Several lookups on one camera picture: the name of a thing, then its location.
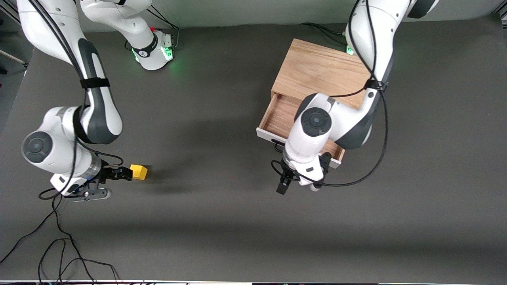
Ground thin black loose cable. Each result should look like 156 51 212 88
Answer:
0 196 121 283
38 237 95 285

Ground black base cables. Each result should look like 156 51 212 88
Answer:
126 6 181 51
300 23 349 40

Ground yellow block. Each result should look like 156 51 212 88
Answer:
130 164 149 181

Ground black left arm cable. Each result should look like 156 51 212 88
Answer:
271 0 389 188

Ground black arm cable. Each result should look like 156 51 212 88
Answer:
28 0 124 201
271 0 389 188

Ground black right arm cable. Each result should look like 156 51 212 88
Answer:
28 0 124 201

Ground aluminium frame bar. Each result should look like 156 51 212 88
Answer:
0 6 21 25

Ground thin white bar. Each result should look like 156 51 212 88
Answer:
0 49 29 68

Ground black right base cables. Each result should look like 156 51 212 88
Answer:
126 6 181 51

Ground white-fronted wooden drawer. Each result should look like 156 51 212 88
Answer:
257 93 345 169

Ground black left base cables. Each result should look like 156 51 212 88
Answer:
300 23 349 40

